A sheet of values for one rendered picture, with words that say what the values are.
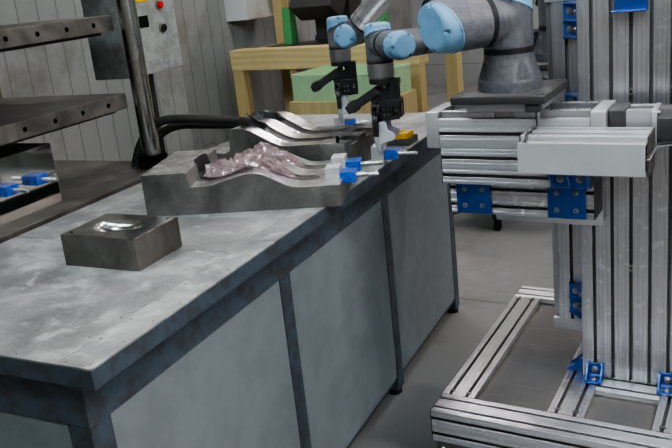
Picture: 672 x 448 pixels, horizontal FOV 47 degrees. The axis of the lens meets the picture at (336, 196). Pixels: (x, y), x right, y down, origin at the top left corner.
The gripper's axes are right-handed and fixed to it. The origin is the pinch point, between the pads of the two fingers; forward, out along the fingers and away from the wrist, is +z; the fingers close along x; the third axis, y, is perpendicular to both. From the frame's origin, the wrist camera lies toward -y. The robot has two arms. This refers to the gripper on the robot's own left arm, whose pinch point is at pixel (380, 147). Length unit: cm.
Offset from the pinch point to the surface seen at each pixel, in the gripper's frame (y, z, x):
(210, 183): -34, -3, -44
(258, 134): -34.3, -6.9, -7.2
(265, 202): -19.4, 2.6, -44.1
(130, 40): -80, -36, 9
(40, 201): -92, 4, -35
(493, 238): 15, 85, 156
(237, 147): -41.8, -3.2, -6.5
